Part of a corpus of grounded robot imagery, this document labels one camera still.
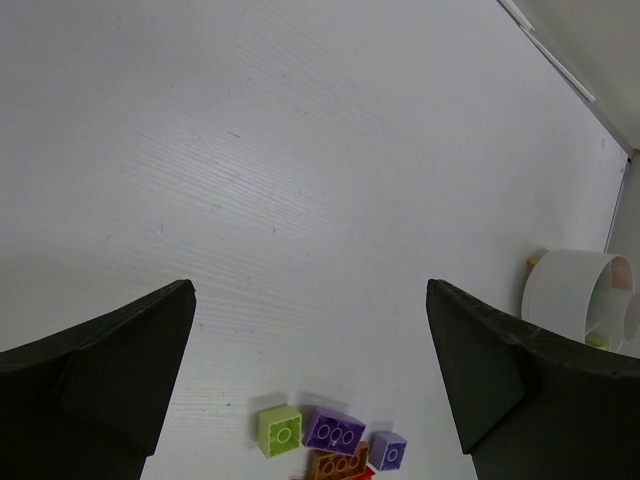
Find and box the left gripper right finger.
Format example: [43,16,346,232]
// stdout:
[426,279,639,479]

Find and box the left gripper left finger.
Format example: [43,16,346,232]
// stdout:
[1,280,196,479]

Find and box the lavender 2x2 lego brick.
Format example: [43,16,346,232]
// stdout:
[369,431,407,472]

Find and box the small red curved piece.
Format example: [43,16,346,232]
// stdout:
[352,466,376,480]

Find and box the light green 2x2 brick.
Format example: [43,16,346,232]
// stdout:
[257,405,302,459]
[585,331,610,351]

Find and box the purple 2x4 lego brick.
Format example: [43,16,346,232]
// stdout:
[301,406,366,456]

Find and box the orange 2x4 lego brick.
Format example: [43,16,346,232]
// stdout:
[307,441,370,480]

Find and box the white divided round container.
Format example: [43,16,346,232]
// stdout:
[520,249,639,353]

